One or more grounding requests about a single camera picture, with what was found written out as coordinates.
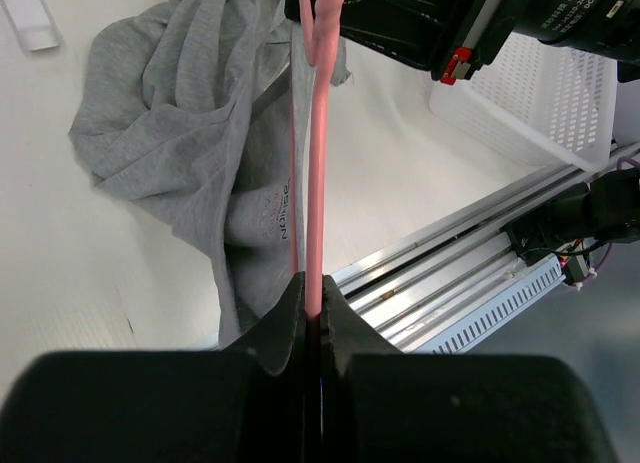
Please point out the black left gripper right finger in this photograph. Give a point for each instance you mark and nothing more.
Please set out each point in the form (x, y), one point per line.
(560, 386)

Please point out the white clothes rack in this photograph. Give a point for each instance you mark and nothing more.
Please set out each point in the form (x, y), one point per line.
(34, 28)

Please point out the grey tank top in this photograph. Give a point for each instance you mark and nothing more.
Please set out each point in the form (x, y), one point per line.
(197, 111)

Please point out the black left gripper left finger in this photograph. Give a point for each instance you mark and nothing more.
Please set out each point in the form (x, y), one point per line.
(243, 403)

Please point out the pink hanger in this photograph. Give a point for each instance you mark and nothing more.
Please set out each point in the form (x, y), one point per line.
(320, 21)

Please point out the white plastic laundry basket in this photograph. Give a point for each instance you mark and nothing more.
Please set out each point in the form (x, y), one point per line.
(537, 105)

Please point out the aluminium rail base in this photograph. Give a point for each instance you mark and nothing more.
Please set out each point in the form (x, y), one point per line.
(412, 290)

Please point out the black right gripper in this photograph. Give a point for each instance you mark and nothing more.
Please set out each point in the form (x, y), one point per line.
(453, 39)

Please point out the white cable duct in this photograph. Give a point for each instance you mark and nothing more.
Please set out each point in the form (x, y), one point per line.
(499, 310)

